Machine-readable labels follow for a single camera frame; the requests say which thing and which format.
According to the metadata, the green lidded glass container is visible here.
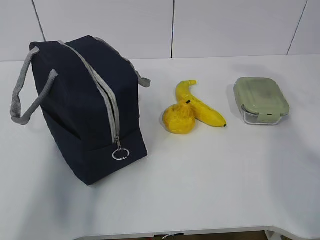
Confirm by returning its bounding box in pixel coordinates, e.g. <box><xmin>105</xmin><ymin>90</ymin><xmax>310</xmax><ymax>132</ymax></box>
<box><xmin>233</xmin><ymin>77</ymin><xmax>290</xmax><ymax>126</ymax></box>

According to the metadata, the navy blue lunch bag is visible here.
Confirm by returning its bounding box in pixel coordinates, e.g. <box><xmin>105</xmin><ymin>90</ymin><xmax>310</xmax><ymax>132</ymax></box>
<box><xmin>10</xmin><ymin>35</ymin><xmax>151</xmax><ymax>186</ymax></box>

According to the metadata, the yellow banana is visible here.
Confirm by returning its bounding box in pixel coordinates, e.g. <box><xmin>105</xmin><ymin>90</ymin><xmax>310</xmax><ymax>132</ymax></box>
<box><xmin>175</xmin><ymin>80</ymin><xmax>227</xmax><ymax>128</ymax></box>

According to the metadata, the yellow pear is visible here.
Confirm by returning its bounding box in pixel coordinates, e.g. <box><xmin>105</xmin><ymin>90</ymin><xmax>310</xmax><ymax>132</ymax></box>
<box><xmin>162</xmin><ymin>100</ymin><xmax>196</xmax><ymax>135</ymax></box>

